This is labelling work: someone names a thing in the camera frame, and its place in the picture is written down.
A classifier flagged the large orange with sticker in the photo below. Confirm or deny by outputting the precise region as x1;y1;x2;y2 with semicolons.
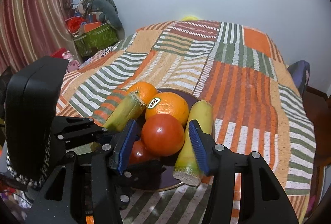
144;92;190;128

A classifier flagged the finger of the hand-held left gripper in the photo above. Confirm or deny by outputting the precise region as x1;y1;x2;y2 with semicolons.
51;116;117;149
78;158;164;212

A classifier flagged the black white checkered cloth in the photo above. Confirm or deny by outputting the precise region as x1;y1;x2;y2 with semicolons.
98;44;122;58

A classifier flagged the red plastic bag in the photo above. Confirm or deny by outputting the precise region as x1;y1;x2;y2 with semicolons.
66;17;86;33

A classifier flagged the purple plate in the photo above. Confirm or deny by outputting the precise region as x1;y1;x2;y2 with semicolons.
124;88;216;191

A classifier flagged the grey plush cushion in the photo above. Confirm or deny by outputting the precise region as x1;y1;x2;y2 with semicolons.
91;0;124;30

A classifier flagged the pink plush toy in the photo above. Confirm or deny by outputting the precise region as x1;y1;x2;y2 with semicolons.
62;50;81;72

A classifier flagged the black white braided strap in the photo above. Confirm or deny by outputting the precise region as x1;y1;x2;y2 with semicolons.
6;133;52;188

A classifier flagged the green fabric storage box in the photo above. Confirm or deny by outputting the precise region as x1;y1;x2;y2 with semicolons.
73;22;120;57

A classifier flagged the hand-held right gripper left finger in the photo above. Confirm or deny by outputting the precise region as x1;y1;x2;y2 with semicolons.
26;120;138;224

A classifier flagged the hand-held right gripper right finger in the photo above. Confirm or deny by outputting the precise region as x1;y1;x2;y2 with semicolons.
188;120;297;224

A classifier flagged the floral quilt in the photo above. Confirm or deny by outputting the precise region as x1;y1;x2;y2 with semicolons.
66;49;114;73

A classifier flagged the red tomato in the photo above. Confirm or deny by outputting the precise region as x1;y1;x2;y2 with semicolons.
141;114;186;157
128;140;156;165

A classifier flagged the striped red curtain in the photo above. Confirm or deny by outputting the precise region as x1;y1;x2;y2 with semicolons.
0;0;76;75

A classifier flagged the orange box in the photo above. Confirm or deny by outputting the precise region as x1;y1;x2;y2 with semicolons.
82;21;103;33

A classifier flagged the plain large orange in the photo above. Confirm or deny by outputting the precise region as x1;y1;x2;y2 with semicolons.
126;81;159;108

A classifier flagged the red box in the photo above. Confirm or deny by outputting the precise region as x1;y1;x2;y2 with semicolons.
50;48;69;59

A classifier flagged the striped patchwork blanket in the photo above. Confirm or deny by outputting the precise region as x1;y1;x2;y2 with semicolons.
55;19;317;224

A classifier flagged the blue chair back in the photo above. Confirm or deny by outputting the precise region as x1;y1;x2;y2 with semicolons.
287;60;310;98

